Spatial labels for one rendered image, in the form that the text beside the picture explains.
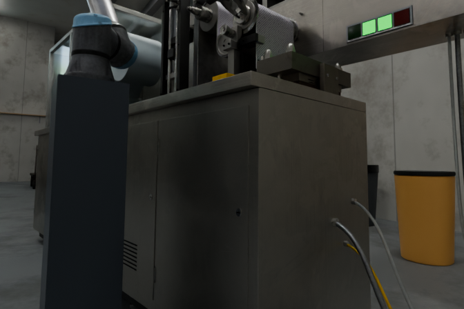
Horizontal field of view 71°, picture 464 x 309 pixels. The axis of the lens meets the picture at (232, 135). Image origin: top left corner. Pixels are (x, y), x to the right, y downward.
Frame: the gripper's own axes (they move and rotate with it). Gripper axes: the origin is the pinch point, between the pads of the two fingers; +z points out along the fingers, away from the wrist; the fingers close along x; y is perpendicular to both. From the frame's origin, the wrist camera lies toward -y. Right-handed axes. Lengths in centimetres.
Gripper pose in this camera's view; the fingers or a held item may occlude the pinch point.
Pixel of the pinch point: (240, 14)
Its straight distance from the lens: 135.8
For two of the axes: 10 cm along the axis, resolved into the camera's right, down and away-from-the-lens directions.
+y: 4.8, -7.2, 5.0
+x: -6.8, 0.5, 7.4
